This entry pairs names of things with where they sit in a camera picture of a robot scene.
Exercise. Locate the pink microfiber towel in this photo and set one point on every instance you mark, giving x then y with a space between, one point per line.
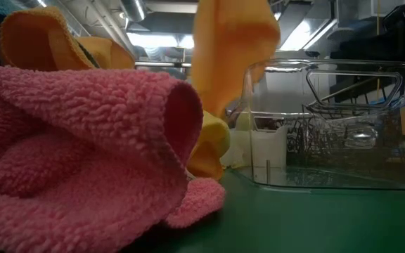
65 140

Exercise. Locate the ceiling light panel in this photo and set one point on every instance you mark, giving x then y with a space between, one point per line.
153 40
304 35

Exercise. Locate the silver horizontal frame bar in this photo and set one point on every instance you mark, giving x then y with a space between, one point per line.
160 64

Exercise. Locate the green table mat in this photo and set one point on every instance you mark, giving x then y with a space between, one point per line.
294 218

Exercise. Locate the yellow microfiber towel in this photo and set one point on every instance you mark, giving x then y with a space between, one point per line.
211 137

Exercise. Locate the white plastic bin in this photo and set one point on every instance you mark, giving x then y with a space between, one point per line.
239 147

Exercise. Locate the grey ceiling box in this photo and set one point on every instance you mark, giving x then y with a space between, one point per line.
371 8

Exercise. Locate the clear plastic bin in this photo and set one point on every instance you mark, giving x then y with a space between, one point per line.
294 88

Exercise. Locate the smooth silver ceiling duct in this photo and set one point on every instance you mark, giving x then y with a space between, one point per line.
134 8

